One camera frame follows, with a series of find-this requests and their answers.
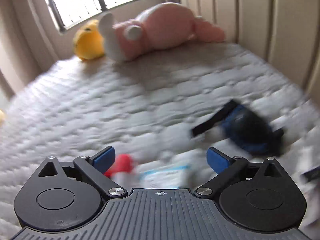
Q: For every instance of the blue cotton pads packet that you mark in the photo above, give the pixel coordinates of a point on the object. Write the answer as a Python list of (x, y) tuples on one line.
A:
[(174, 176)]

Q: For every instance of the yellow plush toy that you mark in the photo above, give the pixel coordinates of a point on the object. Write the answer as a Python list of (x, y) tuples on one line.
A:
[(87, 41)]

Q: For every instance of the grey quilted mattress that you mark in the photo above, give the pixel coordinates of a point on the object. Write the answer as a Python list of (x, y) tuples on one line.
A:
[(147, 108)]

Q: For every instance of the red white foam rocket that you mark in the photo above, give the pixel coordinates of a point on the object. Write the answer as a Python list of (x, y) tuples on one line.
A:
[(123, 172)]

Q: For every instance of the white paper towel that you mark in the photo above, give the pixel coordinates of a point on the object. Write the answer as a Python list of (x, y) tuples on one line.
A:
[(308, 157)]

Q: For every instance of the pink plush toy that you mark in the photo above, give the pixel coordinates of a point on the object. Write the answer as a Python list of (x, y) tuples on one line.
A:
[(163, 26)]

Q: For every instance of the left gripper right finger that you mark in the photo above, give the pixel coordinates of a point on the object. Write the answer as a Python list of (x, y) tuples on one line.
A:
[(228, 171)]

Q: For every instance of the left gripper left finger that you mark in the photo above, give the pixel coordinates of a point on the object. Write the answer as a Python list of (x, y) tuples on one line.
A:
[(92, 170)]

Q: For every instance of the beige padded headboard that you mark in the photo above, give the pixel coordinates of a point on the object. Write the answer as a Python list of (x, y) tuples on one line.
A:
[(283, 32)]

